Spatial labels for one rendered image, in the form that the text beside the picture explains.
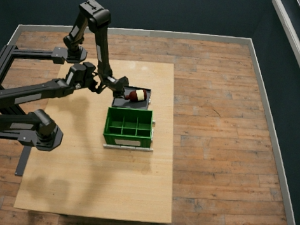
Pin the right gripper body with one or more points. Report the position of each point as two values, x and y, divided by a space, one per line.
93 88

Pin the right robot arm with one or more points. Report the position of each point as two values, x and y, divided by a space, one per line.
39 121

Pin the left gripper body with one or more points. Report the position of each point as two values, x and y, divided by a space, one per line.
114 94

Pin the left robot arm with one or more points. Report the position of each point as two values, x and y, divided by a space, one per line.
97 20

